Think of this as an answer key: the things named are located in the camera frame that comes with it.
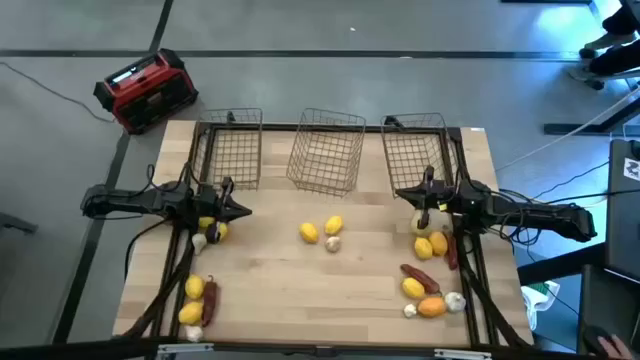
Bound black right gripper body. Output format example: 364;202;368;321
418;166;457;231

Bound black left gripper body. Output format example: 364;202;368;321
197;176;235;245

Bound red sausage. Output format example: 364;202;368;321
399;263;442;295

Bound orange lemon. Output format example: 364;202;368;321
417;296;448;319
428;230;449;258

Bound red sausage right edge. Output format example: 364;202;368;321
443;225;460;272

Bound large white garlic bulb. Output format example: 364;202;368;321
443;291;467;314

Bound red black jobsite radio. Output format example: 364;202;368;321
93;48;200;135

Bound black desk crossbar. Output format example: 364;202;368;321
516;242;609;287

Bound white plastic bag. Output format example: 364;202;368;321
520;279;562;332

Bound black desk foot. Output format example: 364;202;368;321
543;97;640;136

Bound black equipment case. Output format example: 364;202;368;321
606;138;640;281

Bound black front crossbar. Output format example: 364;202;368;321
0;337;640;360

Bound black desk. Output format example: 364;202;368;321
577;263;640;360

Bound grey metal foot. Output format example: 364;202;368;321
0;212;39;235

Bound black computer mouse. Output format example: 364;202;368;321
582;324;619;357

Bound office chair base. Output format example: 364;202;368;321
584;67;640;92

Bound person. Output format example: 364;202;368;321
568;0;640;92

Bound person's hand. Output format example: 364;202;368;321
597;333;636;360

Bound wire mesh basket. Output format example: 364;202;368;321
379;112;459;199
191;107;265;192
285;107;367;198

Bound coiled black cable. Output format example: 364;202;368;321
499;188;544;247

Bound black metal table frame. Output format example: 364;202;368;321
119;121;534;350

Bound white cable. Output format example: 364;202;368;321
494;88;640;172

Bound silver metal bracket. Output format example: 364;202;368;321
433;348;493;360
158;342;215;359

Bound grey floor cable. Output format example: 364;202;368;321
0;60;117;124

